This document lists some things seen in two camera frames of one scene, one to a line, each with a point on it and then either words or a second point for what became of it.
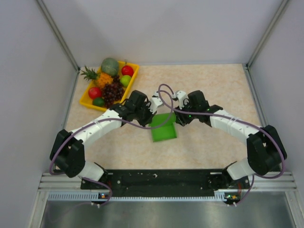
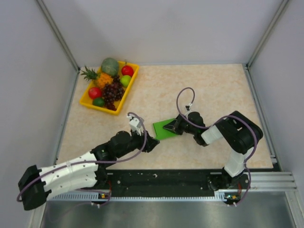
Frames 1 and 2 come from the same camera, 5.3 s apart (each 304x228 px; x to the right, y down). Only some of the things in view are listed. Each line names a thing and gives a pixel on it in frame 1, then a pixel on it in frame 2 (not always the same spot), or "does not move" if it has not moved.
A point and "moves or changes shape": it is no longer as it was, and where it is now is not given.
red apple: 127,70 does not move
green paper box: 166,131 moves or changes shape
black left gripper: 150,116 to 151,142
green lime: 98,101 does not move
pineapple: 100,79 does not move
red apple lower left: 95,92 does not move
